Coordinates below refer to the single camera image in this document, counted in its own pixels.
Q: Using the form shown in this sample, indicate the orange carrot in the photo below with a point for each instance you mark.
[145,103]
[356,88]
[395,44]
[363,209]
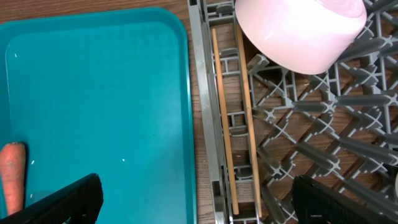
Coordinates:
[13,176]

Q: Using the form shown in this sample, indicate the teal plastic tray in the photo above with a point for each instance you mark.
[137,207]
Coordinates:
[105,93]

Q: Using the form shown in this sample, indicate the grey dish rack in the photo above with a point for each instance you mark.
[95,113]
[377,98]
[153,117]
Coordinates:
[338,127]

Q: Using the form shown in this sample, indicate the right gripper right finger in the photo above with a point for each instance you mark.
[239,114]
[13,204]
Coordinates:
[315,203]

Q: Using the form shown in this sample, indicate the wooden chopstick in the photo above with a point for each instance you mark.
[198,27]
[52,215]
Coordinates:
[249,120]
[225,125]

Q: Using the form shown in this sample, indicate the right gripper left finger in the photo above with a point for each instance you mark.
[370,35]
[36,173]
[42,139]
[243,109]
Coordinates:
[79,202]

